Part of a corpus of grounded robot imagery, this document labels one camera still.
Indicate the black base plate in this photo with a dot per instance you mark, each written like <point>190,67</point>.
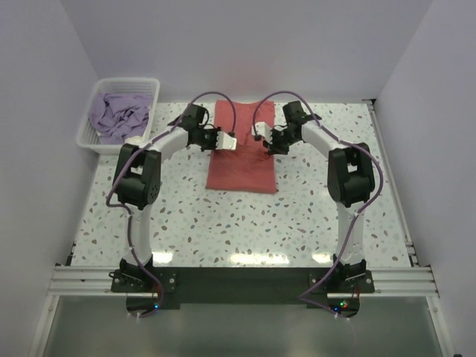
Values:
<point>243,286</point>

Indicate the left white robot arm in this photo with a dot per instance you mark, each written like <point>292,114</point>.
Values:
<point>137,183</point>

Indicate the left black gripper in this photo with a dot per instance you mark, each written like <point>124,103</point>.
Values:
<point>213,146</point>

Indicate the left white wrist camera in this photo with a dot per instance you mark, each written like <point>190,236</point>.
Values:
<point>225,141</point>

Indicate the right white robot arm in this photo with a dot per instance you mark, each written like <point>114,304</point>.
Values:
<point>350,183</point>

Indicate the purple t-shirt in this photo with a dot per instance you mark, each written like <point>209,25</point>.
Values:
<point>118,117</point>

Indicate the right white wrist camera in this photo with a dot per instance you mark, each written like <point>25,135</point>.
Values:
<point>262,132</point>

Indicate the white plastic laundry basket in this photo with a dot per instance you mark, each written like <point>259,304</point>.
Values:
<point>87,138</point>

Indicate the salmon red t-shirt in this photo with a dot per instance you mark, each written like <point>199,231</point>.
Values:
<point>248,168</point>

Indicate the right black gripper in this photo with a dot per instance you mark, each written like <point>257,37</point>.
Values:
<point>274,149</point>

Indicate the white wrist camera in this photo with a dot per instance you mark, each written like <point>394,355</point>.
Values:
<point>262,132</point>
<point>225,141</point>

